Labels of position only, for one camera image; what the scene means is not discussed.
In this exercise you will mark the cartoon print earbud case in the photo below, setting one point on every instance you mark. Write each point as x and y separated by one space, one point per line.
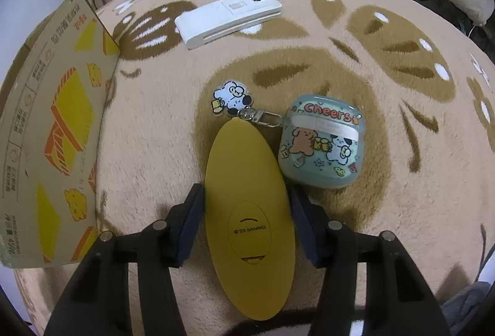
321 150

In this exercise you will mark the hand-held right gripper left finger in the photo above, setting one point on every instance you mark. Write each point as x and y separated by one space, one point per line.
191 220

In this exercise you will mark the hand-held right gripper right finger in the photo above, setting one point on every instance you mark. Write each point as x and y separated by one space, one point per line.
307 231

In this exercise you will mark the plain white flat remote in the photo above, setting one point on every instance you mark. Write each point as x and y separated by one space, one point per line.
228 17

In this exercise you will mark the grey cloth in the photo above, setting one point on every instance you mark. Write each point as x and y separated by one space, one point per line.
464 309

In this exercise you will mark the yellow oval case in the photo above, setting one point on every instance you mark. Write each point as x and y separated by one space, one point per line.
247 173

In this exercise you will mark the printed cardboard box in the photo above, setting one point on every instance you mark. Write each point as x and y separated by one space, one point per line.
58 108

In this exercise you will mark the beige butterfly pattern blanket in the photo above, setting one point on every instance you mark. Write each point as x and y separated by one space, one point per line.
386 166

